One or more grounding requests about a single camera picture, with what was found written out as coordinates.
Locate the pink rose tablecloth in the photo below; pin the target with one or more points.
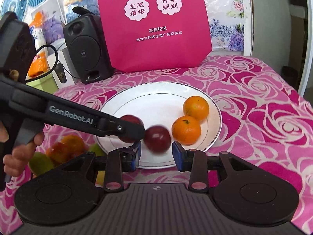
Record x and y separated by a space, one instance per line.
264 120

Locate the black speaker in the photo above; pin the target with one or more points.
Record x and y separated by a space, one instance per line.
87 48

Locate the orange tangerine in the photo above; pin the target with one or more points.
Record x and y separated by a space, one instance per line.
186 130
196 107

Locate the bedding poster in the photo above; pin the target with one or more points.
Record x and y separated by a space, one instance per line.
52 22

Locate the floral wall curtain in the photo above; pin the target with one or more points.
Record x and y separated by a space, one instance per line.
226 20

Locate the orange tangerine front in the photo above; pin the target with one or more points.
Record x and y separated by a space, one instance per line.
186 130

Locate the white round plate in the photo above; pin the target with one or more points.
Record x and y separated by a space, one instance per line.
160 103

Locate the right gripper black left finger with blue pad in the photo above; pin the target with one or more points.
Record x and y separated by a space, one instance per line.
117 162

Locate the green shoe box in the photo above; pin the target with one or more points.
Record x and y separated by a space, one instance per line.
46 84

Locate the pink tote bag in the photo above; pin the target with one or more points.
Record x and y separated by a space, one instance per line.
144 35

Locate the orange red peach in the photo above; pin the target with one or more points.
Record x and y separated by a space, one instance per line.
75 144

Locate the orange tangerine rear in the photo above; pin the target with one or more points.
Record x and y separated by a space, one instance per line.
196 107

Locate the dark red plum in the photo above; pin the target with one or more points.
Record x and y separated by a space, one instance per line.
132 119
157 139

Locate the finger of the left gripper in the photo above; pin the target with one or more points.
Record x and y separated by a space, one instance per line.
121 128

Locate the small yellow fruit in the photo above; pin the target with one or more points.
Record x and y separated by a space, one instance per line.
100 178

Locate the person's left hand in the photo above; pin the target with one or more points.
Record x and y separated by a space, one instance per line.
15 163

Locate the white box with cup picture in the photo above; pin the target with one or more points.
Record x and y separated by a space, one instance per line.
64 73

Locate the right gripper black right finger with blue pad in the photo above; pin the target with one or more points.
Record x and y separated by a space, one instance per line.
198 163

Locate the red yellow apple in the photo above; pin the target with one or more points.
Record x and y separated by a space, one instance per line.
58 153

